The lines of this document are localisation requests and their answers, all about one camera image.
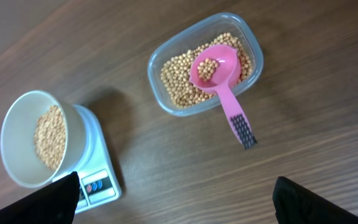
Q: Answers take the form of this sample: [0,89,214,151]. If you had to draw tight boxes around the soybeans in white bowl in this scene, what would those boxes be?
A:
[34,105,66,170]

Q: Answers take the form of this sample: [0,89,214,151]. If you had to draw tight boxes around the white kitchen scale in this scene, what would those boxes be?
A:
[52,105,122,213]

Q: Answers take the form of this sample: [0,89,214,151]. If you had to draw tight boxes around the white bowl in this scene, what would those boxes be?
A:
[0,90,86,188]

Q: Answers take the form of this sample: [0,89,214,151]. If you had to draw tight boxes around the pink measuring scoop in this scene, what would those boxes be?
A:
[190,45,257,149]

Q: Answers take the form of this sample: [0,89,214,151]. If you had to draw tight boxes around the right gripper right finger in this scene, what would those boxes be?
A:
[272,176,358,224]

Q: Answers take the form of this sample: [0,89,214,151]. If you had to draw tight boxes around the pile of dried soybeans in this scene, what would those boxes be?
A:
[160,32,253,108]

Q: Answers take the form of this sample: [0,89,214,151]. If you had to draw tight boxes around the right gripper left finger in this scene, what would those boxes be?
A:
[0,172,80,224]

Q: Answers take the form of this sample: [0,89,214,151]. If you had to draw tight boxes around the soybeans in pink scoop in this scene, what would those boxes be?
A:
[197,58,219,82]

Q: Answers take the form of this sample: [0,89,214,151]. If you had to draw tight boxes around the clear plastic container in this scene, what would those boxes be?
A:
[147,12,264,116]

